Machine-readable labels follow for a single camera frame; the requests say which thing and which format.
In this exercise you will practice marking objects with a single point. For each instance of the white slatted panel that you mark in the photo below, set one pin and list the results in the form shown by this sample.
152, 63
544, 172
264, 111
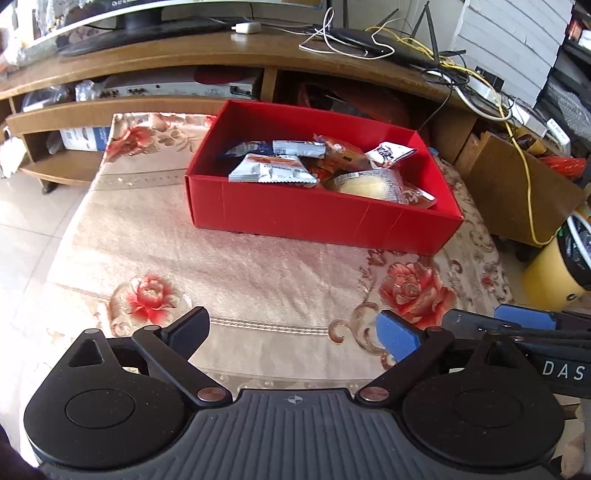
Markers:
508, 37

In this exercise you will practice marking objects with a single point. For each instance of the black silver snack packet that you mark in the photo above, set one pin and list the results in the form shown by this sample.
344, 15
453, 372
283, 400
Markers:
298, 147

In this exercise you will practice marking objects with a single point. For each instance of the pale round bun packet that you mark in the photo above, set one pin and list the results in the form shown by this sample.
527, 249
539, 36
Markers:
367, 184

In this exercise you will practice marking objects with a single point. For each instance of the white cardboard box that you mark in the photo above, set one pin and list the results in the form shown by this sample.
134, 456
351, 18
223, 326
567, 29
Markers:
83, 138

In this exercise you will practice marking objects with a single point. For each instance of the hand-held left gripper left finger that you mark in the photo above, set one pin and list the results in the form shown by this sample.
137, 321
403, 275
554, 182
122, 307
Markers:
189, 330

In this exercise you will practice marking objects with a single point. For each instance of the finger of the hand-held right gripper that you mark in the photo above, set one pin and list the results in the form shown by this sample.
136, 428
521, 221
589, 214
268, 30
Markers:
521, 316
466, 321

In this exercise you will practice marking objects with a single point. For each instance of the wooden television stand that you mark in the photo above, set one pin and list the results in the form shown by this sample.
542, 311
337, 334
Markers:
277, 50

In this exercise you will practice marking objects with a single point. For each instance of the red plastic bag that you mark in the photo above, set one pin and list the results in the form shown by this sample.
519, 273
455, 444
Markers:
568, 166

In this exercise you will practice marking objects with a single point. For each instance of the blue snack packet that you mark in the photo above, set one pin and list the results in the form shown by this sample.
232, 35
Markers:
251, 148

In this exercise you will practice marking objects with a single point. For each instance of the silver media player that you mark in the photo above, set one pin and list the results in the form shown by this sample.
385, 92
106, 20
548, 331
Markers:
175, 88

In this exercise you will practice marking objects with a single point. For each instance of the clear plastic bag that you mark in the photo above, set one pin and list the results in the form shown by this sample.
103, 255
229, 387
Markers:
46, 97

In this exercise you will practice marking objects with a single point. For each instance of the television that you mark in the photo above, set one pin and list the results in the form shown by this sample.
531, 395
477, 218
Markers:
138, 21

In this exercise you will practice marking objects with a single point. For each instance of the white adapter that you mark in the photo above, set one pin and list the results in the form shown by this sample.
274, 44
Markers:
245, 27

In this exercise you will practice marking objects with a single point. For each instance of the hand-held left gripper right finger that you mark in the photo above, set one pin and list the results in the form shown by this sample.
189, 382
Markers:
399, 337

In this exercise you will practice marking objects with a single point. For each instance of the white grey snack packet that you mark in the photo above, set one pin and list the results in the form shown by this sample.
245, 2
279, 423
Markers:
272, 173

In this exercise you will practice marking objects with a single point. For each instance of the black storage shelf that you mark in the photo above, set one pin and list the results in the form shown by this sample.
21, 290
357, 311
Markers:
572, 69

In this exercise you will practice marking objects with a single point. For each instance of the black router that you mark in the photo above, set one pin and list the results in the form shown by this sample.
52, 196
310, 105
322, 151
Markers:
360, 39

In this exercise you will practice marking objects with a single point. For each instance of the red cardboard box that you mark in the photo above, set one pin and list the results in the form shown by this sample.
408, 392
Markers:
300, 217

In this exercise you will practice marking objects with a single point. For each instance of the red round object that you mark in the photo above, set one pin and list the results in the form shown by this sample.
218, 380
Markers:
221, 76

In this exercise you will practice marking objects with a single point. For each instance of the orange clear snack packet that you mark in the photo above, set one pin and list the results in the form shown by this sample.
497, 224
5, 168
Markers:
344, 152

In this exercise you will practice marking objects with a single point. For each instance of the silver snack packet red fruit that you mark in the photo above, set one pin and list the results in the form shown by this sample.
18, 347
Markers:
388, 154

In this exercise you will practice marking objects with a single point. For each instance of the white power strip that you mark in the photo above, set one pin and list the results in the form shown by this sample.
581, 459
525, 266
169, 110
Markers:
554, 131

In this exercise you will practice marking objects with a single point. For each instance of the yellow container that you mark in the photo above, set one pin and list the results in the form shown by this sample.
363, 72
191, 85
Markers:
549, 277

